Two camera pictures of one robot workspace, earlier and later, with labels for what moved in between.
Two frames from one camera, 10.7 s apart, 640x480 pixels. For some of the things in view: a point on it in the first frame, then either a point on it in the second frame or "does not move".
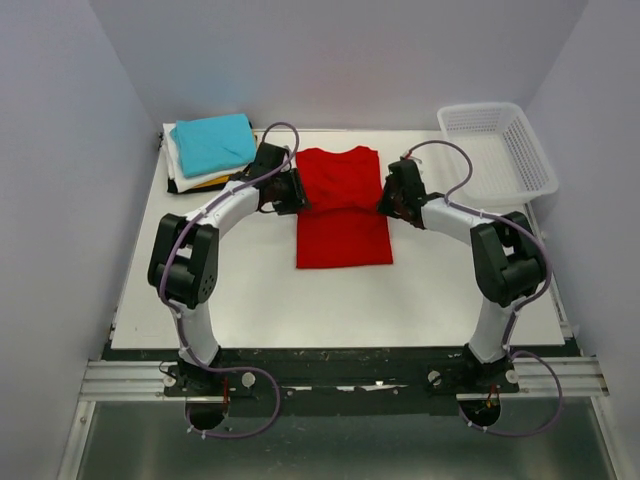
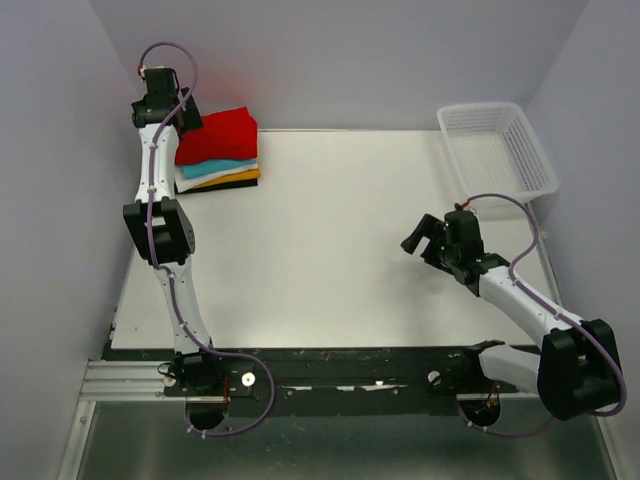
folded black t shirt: x=172 y=187 does not move
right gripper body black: x=390 y=201 -> x=451 y=251
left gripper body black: x=287 y=194 -> x=141 y=104
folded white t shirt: x=179 y=180 does not move
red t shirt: x=342 y=225 -> x=230 y=134
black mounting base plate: x=337 y=382 does not move
